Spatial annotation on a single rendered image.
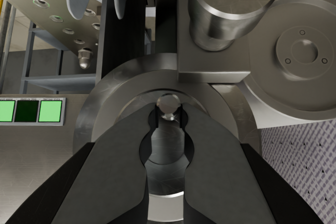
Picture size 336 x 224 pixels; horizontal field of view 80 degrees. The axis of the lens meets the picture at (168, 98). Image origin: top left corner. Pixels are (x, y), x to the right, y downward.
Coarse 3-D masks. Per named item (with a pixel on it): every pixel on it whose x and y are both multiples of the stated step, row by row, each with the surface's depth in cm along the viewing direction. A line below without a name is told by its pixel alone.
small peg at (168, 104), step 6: (162, 96) 12; (168, 96) 12; (174, 96) 12; (162, 102) 12; (168, 102) 12; (174, 102) 12; (162, 108) 12; (168, 108) 12; (174, 108) 12; (162, 114) 12; (168, 114) 12; (174, 114) 12
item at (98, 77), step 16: (112, 0) 22; (128, 0) 29; (112, 16) 22; (128, 16) 29; (112, 32) 22; (128, 32) 29; (144, 32) 44; (112, 48) 22; (128, 48) 29; (96, 64) 18; (112, 64) 22; (96, 80) 18
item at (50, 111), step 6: (42, 102) 50; (48, 102) 50; (54, 102) 50; (60, 102) 50; (42, 108) 50; (48, 108) 50; (54, 108) 50; (42, 114) 50; (48, 114) 50; (54, 114) 50; (42, 120) 50; (48, 120) 50; (54, 120) 49
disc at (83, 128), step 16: (128, 64) 17; (144, 64) 17; (160, 64) 17; (176, 64) 17; (112, 80) 17; (96, 96) 17; (224, 96) 16; (240, 96) 16; (80, 112) 17; (96, 112) 17; (240, 112) 16; (80, 128) 16; (240, 128) 16; (256, 128) 16; (80, 144) 16; (256, 144) 16
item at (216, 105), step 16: (128, 80) 17; (144, 80) 17; (160, 80) 16; (176, 80) 16; (112, 96) 16; (128, 96) 16; (192, 96) 16; (208, 96) 16; (112, 112) 16; (208, 112) 16; (224, 112) 16; (96, 128) 16; (160, 208) 15; (176, 208) 15
